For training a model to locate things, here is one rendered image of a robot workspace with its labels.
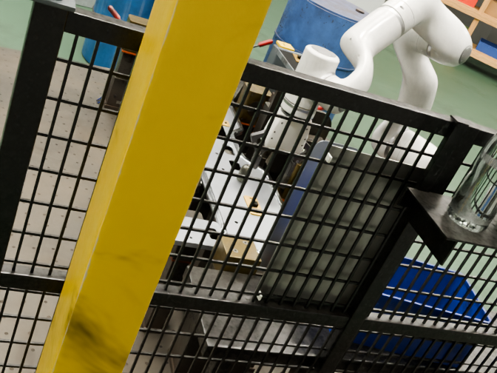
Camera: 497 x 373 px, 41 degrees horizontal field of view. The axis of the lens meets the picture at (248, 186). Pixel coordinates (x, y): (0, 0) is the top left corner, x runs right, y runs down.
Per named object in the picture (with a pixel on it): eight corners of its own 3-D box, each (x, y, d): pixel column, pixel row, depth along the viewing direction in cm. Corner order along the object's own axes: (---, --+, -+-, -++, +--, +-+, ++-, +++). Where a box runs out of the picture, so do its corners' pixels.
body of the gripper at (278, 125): (310, 107, 163) (293, 146, 168) (274, 97, 159) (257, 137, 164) (321, 121, 157) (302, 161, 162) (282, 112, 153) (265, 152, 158)
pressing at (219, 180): (151, 32, 260) (151, 29, 260) (204, 47, 269) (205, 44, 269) (225, 252, 150) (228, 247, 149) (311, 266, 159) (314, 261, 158)
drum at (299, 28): (311, 118, 547) (365, 4, 503) (330, 158, 491) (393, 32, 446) (236, 95, 527) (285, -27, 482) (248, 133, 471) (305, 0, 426)
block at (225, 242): (166, 351, 158) (219, 232, 142) (198, 354, 161) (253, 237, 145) (171, 377, 152) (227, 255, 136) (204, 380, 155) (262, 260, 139)
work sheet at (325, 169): (251, 298, 112) (327, 143, 98) (362, 313, 121) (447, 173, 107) (254, 306, 110) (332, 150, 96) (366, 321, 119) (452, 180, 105)
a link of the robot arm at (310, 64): (326, 112, 157) (299, 92, 162) (350, 61, 151) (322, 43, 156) (305, 112, 151) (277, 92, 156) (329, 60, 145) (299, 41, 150)
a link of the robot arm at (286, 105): (312, 98, 162) (307, 109, 163) (280, 89, 158) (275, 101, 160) (323, 114, 155) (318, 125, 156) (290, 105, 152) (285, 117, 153)
